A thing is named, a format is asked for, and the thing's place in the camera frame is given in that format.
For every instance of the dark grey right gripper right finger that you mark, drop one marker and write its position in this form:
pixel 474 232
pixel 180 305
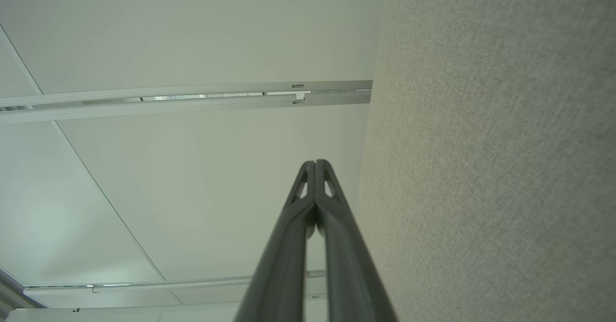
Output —
pixel 351 274

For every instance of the grey fabric sofa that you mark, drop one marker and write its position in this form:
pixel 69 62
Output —
pixel 481 144

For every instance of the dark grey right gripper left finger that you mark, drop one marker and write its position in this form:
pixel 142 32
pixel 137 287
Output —
pixel 284 264

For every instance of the thin white metal rail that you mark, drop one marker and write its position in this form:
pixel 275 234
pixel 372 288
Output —
pixel 168 284

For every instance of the long white metal rail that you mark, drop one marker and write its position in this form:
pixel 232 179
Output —
pixel 144 110

